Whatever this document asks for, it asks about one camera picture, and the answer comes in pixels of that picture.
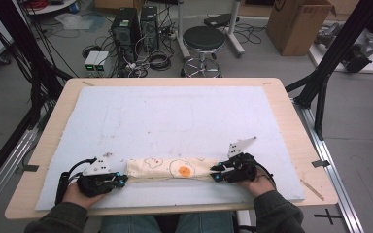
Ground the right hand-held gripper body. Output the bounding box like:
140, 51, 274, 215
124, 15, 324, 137
223, 135, 259, 183

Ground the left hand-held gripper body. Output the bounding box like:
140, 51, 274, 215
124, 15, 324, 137
77, 153, 120, 199

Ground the cream cloth with egg print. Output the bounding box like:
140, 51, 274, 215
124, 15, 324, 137
125, 156, 221, 183

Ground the person's left hand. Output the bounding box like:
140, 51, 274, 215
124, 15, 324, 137
62, 182, 103, 210

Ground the person's right hand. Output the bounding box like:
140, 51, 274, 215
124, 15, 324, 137
237, 165, 276, 199

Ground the person's left leg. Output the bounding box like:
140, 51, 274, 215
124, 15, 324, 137
100, 216, 163, 233

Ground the person's leg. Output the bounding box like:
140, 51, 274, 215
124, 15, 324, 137
100, 216, 163, 233
174, 212, 236, 233

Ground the person's right leg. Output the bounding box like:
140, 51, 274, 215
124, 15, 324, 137
174, 212, 236, 233

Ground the white table mat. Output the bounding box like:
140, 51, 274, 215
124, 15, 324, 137
34, 85, 306, 212

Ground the dark tape piece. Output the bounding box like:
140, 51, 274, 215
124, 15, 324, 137
15, 164, 40, 175
311, 159, 331, 169

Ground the thin wooden stick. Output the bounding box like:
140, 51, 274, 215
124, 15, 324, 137
299, 179, 325, 202

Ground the light wooden table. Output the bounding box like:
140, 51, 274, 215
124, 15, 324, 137
4, 77, 339, 221

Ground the black tape cross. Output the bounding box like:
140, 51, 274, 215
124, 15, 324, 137
314, 208, 343, 226

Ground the white power supply unit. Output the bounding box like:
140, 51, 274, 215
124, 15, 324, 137
93, 50, 111, 73
84, 50, 101, 73

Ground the black round stool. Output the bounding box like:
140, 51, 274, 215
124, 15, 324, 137
180, 25, 227, 78

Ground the white metal stand leg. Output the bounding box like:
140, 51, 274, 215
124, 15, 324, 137
226, 0, 246, 59
175, 0, 192, 61

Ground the large black computer tower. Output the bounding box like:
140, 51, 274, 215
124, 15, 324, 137
111, 8, 142, 64

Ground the black flat device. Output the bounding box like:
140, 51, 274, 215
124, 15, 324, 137
203, 13, 241, 29

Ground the brown cardboard box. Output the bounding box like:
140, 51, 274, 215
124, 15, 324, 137
265, 0, 337, 57

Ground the slim black computer tower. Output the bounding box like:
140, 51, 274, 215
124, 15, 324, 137
140, 4, 160, 53

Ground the clear plastic bag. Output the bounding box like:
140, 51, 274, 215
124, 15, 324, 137
54, 13, 93, 31

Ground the grey machine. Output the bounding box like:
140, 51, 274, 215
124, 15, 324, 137
314, 22, 373, 74

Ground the white round table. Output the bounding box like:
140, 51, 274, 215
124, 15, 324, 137
23, 0, 79, 16

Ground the right hand-held gripper black cable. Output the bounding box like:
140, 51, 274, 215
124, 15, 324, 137
255, 163, 277, 190

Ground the hand-held gripper black cable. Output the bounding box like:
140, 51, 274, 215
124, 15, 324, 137
54, 157, 98, 207
255, 163, 277, 190

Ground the left hand-held gripper black cable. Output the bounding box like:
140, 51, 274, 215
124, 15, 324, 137
54, 157, 98, 207

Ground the aluminium rail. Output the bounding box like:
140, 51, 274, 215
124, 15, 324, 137
292, 98, 365, 233
0, 129, 39, 221

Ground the black cable coil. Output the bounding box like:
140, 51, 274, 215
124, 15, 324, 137
149, 50, 173, 72

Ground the black ring cable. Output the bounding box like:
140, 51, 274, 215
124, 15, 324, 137
81, 45, 102, 59

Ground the black metal frame post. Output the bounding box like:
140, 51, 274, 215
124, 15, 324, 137
285, 0, 373, 141

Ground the black metal frame with cables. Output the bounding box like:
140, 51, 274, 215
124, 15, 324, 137
0, 0, 76, 130

